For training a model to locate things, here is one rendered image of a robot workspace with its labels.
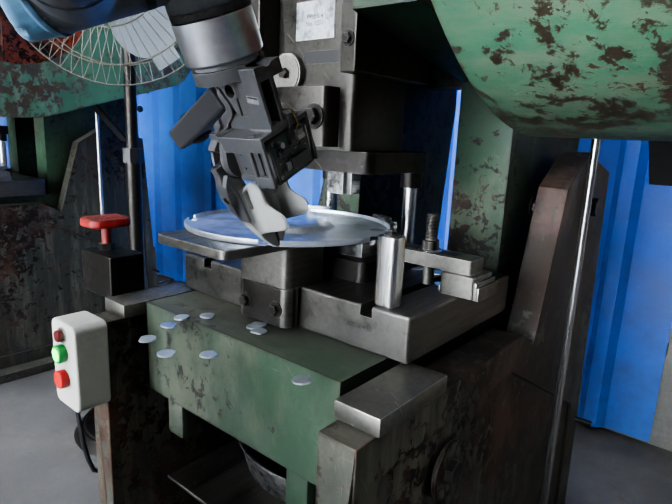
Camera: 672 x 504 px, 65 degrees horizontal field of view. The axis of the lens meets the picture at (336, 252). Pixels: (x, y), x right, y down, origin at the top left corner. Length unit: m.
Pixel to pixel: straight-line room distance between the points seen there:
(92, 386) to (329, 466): 0.44
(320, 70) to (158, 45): 0.78
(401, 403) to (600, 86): 0.35
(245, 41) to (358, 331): 0.37
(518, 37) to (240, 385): 0.52
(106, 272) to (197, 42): 0.51
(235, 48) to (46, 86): 1.52
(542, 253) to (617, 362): 1.02
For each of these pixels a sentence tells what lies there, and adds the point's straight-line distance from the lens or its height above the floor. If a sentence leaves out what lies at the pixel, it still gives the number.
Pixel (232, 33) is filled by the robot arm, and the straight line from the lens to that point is 0.51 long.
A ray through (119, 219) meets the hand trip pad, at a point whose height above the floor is 0.76.
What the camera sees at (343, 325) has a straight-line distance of 0.70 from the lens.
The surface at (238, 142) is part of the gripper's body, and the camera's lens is 0.53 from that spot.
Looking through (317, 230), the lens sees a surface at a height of 0.78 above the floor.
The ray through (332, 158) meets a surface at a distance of 0.77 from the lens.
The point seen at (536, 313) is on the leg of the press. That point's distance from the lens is 0.95.
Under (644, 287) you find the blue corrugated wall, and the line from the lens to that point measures 1.85.
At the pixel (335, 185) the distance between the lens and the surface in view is 0.84.
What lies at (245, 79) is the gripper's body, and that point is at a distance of 0.51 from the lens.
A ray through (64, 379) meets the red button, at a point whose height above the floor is 0.54.
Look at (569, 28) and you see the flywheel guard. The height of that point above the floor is 1.00.
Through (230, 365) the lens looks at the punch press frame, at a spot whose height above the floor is 0.60.
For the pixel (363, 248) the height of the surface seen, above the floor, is 0.75.
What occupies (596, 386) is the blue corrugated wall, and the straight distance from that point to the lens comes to 1.94.
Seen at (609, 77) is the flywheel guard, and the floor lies 0.97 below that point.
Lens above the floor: 0.91
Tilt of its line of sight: 13 degrees down
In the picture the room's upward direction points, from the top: 2 degrees clockwise
